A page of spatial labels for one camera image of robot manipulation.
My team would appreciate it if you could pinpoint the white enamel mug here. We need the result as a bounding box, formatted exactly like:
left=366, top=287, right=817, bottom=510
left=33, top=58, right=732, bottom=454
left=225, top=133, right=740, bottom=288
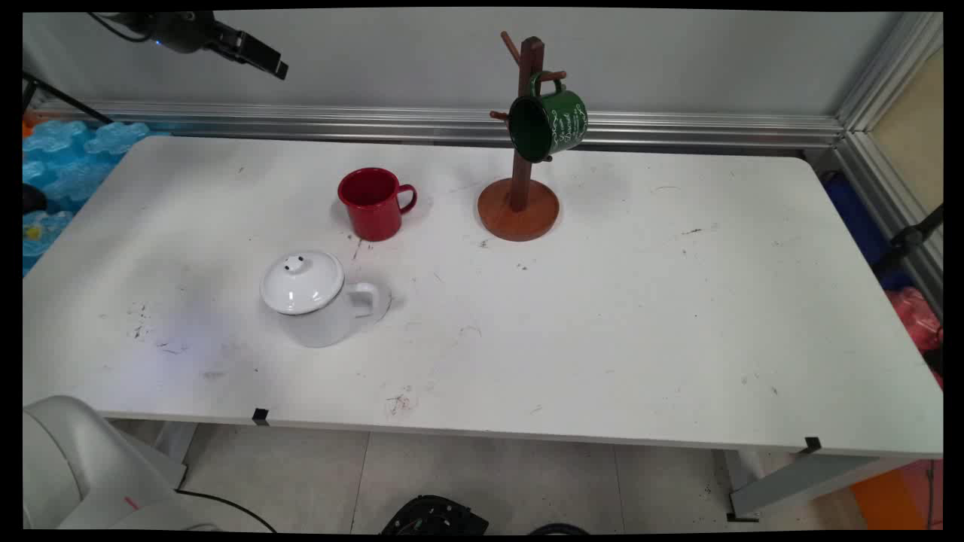
left=280, top=282, right=380, bottom=349

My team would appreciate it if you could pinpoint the white table leg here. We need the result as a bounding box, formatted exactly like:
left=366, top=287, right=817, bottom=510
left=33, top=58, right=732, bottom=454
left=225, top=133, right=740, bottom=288
left=151, top=420, right=199, bottom=486
left=725, top=450, right=916, bottom=522

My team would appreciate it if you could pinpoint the long horizontal aluminium frame rail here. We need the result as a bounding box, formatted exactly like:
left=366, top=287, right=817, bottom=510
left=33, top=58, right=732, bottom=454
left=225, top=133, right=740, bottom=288
left=34, top=100, right=846, bottom=149

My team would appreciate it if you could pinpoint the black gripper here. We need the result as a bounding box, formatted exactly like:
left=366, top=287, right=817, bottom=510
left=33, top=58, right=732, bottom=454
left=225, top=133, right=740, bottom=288
left=153, top=11, right=290, bottom=81

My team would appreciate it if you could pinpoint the thin black tripod leg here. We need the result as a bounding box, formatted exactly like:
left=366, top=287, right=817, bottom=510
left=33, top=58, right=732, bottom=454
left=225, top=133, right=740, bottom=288
left=23, top=72, right=115, bottom=126

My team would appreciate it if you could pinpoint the angled aluminium frame rail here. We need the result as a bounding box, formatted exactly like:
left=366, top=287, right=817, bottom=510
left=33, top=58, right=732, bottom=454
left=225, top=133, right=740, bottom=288
left=832, top=11, right=944, bottom=306

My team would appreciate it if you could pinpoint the red plastic bag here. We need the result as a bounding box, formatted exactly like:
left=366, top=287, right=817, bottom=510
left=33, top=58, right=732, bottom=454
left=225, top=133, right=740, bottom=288
left=884, top=286, right=944, bottom=356

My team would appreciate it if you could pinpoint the red enamel mug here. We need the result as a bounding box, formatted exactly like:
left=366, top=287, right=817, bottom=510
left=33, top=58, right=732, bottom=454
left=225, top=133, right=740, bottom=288
left=337, top=167, right=418, bottom=242

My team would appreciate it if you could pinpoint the blue plastic object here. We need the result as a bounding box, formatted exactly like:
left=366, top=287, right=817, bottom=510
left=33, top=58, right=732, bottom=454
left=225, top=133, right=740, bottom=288
left=821, top=171, right=914, bottom=291

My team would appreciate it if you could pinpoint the green enamel mug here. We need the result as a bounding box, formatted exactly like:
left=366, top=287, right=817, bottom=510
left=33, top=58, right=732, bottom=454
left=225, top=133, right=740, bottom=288
left=508, top=71, right=588, bottom=164

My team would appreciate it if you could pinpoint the brown wooden mug tree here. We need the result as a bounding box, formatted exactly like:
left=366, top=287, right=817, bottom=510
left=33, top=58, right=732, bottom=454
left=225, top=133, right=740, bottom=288
left=477, top=31, right=567, bottom=242

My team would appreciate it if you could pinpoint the white enamel lid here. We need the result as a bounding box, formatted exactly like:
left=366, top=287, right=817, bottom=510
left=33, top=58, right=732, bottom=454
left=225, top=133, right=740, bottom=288
left=260, top=250, right=346, bottom=316

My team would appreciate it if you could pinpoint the black floor cable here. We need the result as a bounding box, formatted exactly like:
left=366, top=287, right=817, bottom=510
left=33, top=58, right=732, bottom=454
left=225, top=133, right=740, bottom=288
left=175, top=489, right=278, bottom=533

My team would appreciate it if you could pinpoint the black device on floor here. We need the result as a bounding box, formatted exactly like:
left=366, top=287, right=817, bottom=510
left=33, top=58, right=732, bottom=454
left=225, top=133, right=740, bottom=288
left=380, top=495, right=490, bottom=536

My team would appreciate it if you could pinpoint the blue bubble wrap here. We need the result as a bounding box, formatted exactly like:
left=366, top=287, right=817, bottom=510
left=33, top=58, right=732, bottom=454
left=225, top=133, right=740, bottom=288
left=23, top=119, right=151, bottom=276

